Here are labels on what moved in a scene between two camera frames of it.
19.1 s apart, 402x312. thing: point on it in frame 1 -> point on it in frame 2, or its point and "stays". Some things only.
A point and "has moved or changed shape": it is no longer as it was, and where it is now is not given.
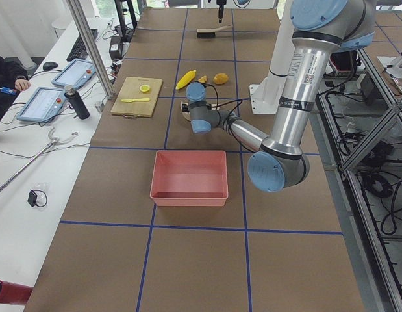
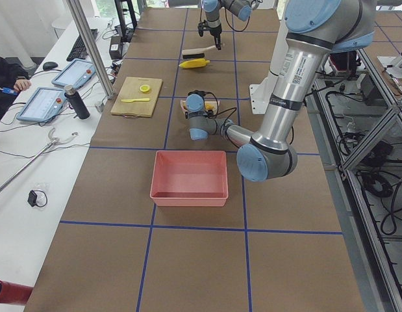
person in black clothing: [9, 73] stays
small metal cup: [99, 106] stays
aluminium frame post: [93, 55] stays
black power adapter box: [116, 47] stays
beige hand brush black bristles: [209, 33] has moved or changed shape
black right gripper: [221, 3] -> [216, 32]
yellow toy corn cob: [186, 79] -> [194, 63]
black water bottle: [76, 103] stays
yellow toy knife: [130, 101] stays
